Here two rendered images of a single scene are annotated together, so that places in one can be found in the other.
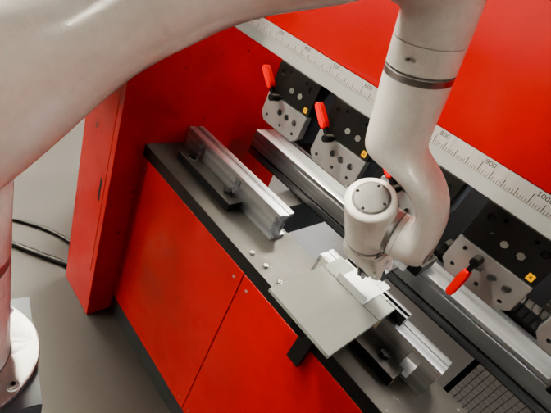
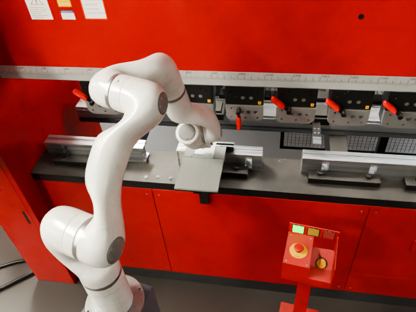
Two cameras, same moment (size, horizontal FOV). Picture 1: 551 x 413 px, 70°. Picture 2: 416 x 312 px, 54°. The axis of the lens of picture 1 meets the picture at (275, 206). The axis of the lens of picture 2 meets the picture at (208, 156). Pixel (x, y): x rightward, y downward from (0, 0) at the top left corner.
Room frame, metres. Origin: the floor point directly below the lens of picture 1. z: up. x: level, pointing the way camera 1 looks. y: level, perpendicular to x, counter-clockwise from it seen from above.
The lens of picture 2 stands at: (-0.49, 0.20, 2.23)
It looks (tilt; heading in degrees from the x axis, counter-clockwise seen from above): 44 degrees down; 339
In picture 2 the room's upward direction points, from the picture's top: 6 degrees counter-clockwise
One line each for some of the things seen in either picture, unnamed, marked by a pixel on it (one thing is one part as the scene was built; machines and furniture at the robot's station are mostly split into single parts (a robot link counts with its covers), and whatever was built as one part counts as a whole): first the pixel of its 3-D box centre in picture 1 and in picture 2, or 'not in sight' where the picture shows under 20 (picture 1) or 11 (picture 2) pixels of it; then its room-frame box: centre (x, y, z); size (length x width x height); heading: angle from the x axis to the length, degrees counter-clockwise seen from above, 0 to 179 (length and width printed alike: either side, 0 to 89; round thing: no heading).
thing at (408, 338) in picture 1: (371, 315); (220, 156); (0.77, -0.34, 0.92); 0.39 x 0.06 x 0.10; 56
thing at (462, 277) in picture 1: (464, 274); (238, 118); (0.66, -0.38, 1.20); 0.04 x 0.02 x 0.10; 146
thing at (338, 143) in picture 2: not in sight; (333, 128); (0.78, -1.00, 0.81); 0.64 x 0.08 x 0.14; 146
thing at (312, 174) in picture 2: not in sight; (343, 178); (0.41, -0.76, 0.89); 0.30 x 0.05 x 0.03; 56
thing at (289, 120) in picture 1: (298, 102); (104, 92); (1.04, 0.06, 1.26); 0.15 x 0.09 x 0.17; 56
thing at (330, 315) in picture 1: (334, 300); (201, 167); (0.68, -0.21, 1.00); 0.26 x 0.18 x 0.01; 146
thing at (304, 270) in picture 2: not in sight; (309, 255); (0.23, -0.47, 0.75); 0.20 x 0.16 x 0.18; 48
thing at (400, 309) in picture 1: (374, 290); (212, 145); (0.79, -0.31, 0.98); 0.20 x 0.03 x 0.03; 56
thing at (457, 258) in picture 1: (502, 253); (245, 98); (0.70, -0.44, 1.26); 0.15 x 0.09 x 0.17; 56
